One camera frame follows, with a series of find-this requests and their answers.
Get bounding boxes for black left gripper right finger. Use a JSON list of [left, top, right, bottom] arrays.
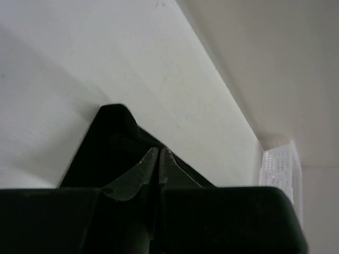
[[158, 148, 308, 253]]

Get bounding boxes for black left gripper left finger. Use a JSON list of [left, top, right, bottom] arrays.
[[1, 148, 158, 253]]

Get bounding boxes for black tank top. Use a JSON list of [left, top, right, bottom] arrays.
[[59, 103, 217, 190]]

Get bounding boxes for white plastic mesh basket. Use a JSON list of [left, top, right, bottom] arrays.
[[259, 133, 304, 226]]

